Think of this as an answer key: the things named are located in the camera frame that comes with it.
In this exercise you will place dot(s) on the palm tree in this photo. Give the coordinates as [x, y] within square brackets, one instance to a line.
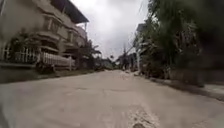
[87, 53]

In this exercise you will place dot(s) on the grey concrete road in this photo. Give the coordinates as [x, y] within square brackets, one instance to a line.
[100, 103]

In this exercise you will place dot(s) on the row of green trees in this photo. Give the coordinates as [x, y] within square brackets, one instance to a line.
[180, 40]

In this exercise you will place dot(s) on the white picket fence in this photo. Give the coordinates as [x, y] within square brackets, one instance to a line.
[40, 58]

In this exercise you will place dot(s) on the beige multi-storey building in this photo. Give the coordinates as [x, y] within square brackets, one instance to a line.
[43, 30]

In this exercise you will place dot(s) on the grey roadside verge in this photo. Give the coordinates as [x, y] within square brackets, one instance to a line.
[203, 89]

